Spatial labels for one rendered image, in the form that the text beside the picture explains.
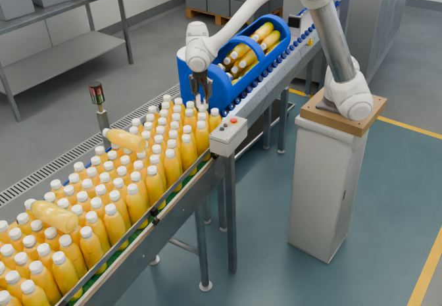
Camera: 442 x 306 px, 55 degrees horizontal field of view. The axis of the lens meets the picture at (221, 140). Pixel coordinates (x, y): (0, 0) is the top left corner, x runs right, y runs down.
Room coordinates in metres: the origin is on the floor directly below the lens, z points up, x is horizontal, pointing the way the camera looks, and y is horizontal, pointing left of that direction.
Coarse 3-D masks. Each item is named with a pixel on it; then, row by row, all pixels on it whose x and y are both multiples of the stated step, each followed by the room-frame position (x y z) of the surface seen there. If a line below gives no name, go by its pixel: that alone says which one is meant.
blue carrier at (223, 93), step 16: (272, 16) 2.74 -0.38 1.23; (240, 32) 2.53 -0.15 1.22; (288, 32) 2.68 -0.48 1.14; (224, 48) 2.47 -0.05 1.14; (256, 48) 2.34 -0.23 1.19; (256, 64) 2.27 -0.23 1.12; (224, 80) 1.99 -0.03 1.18; (240, 80) 2.09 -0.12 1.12; (192, 96) 2.08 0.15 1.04; (224, 96) 1.97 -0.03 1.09
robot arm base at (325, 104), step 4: (324, 100) 1.88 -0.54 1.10; (328, 100) 1.85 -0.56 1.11; (316, 104) 1.89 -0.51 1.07; (320, 104) 1.88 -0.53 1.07; (324, 104) 1.87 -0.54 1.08; (328, 104) 1.85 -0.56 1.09; (332, 104) 1.83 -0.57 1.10; (316, 108) 1.87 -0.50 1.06; (320, 108) 1.86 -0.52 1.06; (324, 108) 1.85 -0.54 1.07; (328, 108) 1.84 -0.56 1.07; (332, 108) 1.83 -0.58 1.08; (336, 108) 1.82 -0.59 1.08; (332, 112) 1.82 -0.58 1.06; (336, 112) 1.81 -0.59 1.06
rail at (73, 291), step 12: (204, 156) 1.62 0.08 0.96; (192, 168) 1.53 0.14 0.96; (180, 180) 1.45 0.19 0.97; (168, 192) 1.37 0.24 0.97; (156, 204) 1.30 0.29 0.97; (144, 216) 1.23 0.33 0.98; (132, 228) 1.17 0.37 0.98; (120, 240) 1.11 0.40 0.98; (108, 252) 1.05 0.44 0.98; (96, 264) 1.00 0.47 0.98; (84, 276) 0.94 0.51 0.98; (72, 288) 0.90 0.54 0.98; (60, 300) 0.85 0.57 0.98
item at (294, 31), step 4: (288, 16) 3.15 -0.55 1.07; (292, 16) 3.14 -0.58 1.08; (296, 16) 3.12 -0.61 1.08; (300, 16) 3.12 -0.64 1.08; (288, 20) 3.14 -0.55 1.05; (292, 20) 3.12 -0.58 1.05; (296, 20) 3.10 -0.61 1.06; (300, 20) 3.10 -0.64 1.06; (288, 24) 3.13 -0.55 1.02; (292, 24) 3.12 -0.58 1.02; (296, 24) 3.10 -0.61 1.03; (300, 24) 3.10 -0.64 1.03; (292, 28) 3.13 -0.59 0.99; (296, 28) 3.12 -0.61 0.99; (300, 28) 3.11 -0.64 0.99; (292, 32) 3.13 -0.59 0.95; (296, 32) 3.12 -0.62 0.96; (300, 32) 3.11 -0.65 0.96
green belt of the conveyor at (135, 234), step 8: (208, 160) 1.67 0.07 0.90; (200, 168) 1.61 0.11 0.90; (192, 176) 1.55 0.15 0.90; (184, 184) 1.50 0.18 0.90; (176, 192) 1.44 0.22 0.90; (168, 200) 1.40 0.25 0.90; (152, 216) 1.30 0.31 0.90; (136, 232) 1.21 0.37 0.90; (128, 240) 1.17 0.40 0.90; (112, 256) 1.09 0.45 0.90; (88, 280) 0.99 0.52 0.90; (96, 280) 0.98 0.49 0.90; (88, 288) 0.95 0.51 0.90; (80, 296) 0.92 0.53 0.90; (72, 304) 0.89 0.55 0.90
